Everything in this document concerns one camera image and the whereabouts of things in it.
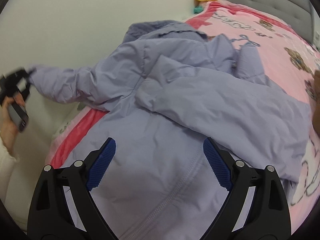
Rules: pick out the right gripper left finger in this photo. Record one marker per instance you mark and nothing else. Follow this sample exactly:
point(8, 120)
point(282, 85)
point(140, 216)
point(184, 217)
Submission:
point(62, 206)

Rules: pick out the lavender cable-knit sweater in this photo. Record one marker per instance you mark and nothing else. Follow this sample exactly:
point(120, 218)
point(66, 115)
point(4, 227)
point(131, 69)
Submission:
point(163, 29)

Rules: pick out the pink patterned blanket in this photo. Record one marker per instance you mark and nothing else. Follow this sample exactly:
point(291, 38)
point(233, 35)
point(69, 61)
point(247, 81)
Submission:
point(287, 59)

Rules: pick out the white bed sheet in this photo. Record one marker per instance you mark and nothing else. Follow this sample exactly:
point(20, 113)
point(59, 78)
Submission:
point(73, 117)

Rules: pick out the teal plush toy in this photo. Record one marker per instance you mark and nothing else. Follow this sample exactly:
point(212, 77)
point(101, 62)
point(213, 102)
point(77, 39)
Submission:
point(198, 9)

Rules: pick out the lavender puffer jacket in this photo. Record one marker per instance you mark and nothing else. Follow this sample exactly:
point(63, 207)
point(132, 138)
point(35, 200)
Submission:
point(163, 97)

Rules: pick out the person's left hand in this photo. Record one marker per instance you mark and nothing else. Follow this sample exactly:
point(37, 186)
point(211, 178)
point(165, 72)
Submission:
point(9, 130)

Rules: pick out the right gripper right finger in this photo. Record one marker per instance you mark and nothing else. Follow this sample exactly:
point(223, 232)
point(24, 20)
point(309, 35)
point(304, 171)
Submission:
point(256, 205)

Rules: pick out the white left sleeve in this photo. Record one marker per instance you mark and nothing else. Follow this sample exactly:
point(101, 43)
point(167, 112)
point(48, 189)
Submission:
point(7, 164)

